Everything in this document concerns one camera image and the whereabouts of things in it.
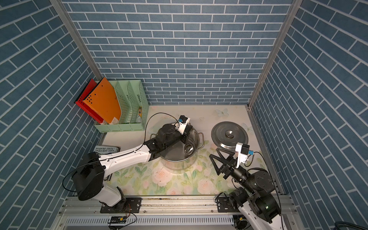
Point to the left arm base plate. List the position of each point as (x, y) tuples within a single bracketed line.
[(135, 205)]

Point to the steel pot lid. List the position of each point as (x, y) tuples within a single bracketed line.
[(226, 135)]

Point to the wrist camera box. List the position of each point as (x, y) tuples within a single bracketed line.
[(244, 152), (182, 123)]

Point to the small black circuit board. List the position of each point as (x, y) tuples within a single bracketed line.
[(118, 220)]

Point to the steel soup pot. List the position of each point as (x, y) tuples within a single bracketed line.
[(166, 145)]

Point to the orange folder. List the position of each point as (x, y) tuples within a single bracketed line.
[(103, 100)]

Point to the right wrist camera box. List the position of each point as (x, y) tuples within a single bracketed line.
[(244, 152)]

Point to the green file organizer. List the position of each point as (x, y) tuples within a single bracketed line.
[(134, 107)]

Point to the floral table mat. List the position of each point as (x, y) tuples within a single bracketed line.
[(153, 178)]

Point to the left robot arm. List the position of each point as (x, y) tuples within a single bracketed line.
[(89, 176)]

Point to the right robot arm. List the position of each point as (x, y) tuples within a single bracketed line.
[(253, 197)]

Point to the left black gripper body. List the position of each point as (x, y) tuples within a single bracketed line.
[(183, 136)]

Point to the aluminium mounting rail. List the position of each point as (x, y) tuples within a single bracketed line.
[(165, 213)]

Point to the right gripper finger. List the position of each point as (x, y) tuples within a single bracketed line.
[(219, 163), (225, 154)]

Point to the steel ladle spoon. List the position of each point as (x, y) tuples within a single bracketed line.
[(189, 149)]

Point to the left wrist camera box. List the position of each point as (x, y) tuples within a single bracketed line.
[(182, 123)]

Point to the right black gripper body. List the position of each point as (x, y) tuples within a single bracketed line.
[(241, 176)]

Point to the treehouse book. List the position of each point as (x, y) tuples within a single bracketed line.
[(103, 150)]

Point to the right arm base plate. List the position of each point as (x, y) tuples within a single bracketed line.
[(224, 205)]

